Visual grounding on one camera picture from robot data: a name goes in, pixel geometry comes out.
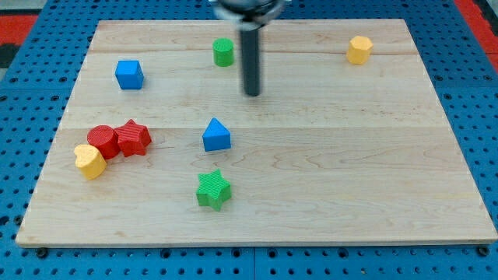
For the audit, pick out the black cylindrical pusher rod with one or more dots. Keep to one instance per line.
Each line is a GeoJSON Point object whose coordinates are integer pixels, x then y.
{"type": "Point", "coordinates": [250, 58]}

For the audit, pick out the yellow hexagon block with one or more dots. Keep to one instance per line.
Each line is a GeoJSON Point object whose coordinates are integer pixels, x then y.
{"type": "Point", "coordinates": [359, 50]}

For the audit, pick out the green cylinder block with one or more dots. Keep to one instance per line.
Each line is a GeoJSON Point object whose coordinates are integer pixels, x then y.
{"type": "Point", "coordinates": [223, 52]}

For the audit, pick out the blue triangle block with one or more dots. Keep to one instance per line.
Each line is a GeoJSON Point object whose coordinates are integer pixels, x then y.
{"type": "Point", "coordinates": [216, 136]}

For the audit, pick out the blue cube block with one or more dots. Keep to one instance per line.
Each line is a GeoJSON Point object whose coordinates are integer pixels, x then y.
{"type": "Point", "coordinates": [129, 74]}

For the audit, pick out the wooden board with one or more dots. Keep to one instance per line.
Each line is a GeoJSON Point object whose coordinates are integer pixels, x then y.
{"type": "Point", "coordinates": [330, 153]}

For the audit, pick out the red star block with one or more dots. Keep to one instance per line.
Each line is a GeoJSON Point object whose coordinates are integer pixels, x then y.
{"type": "Point", "coordinates": [133, 138]}

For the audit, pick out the green star block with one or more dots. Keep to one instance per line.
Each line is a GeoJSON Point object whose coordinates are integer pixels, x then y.
{"type": "Point", "coordinates": [213, 190]}

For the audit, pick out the red cylinder block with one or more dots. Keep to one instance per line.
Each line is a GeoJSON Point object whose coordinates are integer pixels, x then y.
{"type": "Point", "coordinates": [104, 138]}

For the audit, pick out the yellow heart block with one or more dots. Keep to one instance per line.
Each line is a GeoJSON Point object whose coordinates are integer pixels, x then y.
{"type": "Point", "coordinates": [89, 161]}

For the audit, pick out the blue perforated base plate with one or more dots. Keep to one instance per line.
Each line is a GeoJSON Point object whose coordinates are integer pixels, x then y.
{"type": "Point", "coordinates": [39, 81]}

